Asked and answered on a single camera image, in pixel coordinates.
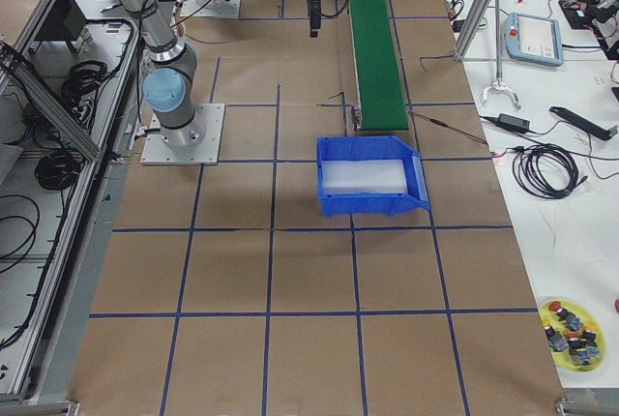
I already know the green conveyor belt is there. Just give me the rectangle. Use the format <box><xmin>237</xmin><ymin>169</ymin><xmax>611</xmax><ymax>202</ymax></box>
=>
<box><xmin>349</xmin><ymin>0</ymin><xmax>408</xmax><ymax>132</ymax></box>

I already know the white foam pad right bin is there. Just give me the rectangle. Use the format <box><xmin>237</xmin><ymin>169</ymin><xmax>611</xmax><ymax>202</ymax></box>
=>
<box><xmin>320</xmin><ymin>160</ymin><xmax>407</xmax><ymax>194</ymax></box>

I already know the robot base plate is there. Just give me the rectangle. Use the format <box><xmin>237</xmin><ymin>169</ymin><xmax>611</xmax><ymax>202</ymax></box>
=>
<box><xmin>180</xmin><ymin>0</ymin><xmax>241</xmax><ymax>19</ymax></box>
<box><xmin>140</xmin><ymin>104</ymin><xmax>225</xmax><ymax>165</ymax></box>

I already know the black power adapter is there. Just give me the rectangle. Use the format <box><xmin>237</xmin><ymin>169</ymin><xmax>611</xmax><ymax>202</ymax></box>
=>
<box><xmin>497</xmin><ymin>113</ymin><xmax>530</xmax><ymax>134</ymax></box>

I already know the coiled black cable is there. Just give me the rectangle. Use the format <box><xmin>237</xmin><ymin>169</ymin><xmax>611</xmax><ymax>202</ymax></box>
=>
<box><xmin>511</xmin><ymin>143</ymin><xmax>581</xmax><ymax>200</ymax></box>

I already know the grey claw stand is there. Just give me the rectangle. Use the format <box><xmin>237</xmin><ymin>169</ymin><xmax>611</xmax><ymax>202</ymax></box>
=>
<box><xmin>482</xmin><ymin>0</ymin><xmax>521</xmax><ymax>110</ymax></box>

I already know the blue plastic bin right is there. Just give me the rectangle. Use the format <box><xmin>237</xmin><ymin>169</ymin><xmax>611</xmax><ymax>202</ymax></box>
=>
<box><xmin>316</xmin><ymin>135</ymin><xmax>430</xmax><ymax>217</ymax></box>

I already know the yellow plate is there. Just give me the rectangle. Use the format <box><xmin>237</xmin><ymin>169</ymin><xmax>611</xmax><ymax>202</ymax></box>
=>
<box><xmin>538</xmin><ymin>298</ymin><xmax>606</xmax><ymax>372</ymax></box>

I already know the black flat bar tool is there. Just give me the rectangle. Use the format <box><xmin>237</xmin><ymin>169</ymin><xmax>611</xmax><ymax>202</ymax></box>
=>
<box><xmin>549</xmin><ymin>105</ymin><xmax>618</xmax><ymax>141</ymax></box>

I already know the aluminium rack frame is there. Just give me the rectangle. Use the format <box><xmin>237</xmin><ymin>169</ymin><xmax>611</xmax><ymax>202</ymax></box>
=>
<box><xmin>1</xmin><ymin>0</ymin><xmax>138</xmax><ymax>406</ymax></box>

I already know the teach pendant tablet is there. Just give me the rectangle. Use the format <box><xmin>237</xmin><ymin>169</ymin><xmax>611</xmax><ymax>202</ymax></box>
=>
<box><xmin>504</xmin><ymin>13</ymin><xmax>564</xmax><ymax>67</ymax></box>

